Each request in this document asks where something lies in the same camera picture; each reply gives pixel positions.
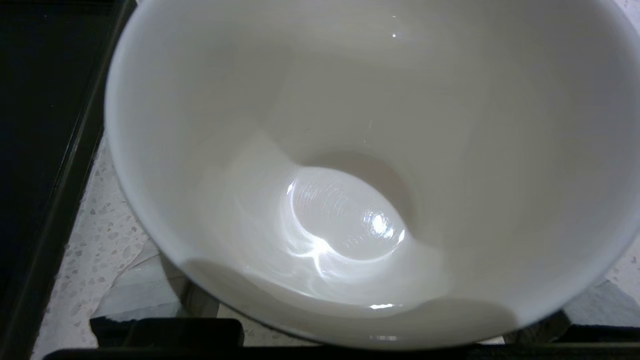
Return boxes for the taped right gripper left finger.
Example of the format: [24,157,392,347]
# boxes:
[90,250,246,347]

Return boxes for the black mug with white inside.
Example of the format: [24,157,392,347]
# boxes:
[103,0,640,351]

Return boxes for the black rectangular serving tray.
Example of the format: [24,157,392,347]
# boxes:
[0,0,137,360]

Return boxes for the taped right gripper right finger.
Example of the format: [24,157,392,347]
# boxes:
[505,280,640,346]

